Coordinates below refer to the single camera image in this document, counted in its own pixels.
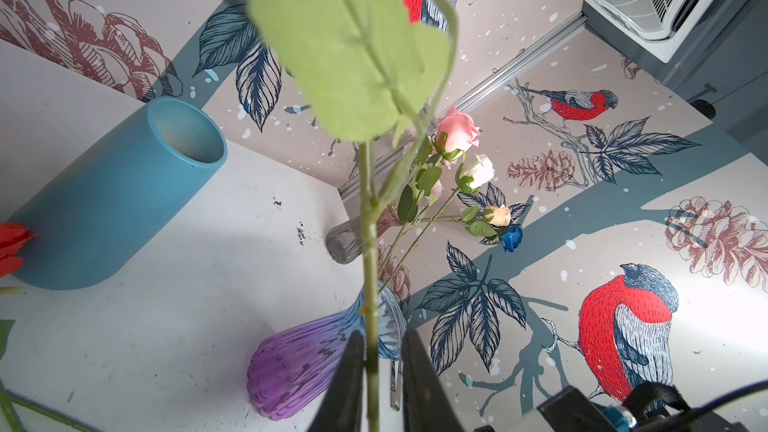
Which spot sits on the pink rose flower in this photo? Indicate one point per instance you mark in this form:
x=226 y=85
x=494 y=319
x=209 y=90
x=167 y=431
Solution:
x=436 y=153

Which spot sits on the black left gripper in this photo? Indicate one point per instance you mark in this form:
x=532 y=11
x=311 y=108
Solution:
x=650 y=407

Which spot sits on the blue purple glass vase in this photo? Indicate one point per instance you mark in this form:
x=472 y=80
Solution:
x=292 y=368

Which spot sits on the teal ceramic vase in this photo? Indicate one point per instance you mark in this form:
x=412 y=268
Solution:
x=115 y=197

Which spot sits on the blue rose flower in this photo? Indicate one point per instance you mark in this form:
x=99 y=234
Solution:
x=511 y=238

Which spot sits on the smoky pink glass vase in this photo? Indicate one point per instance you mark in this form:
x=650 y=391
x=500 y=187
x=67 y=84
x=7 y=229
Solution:
x=344 y=242

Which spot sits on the cream peach rose stem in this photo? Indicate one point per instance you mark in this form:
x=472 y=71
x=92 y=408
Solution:
x=486 y=222

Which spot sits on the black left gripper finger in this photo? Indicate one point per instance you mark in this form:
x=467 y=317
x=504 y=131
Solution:
x=341 y=408

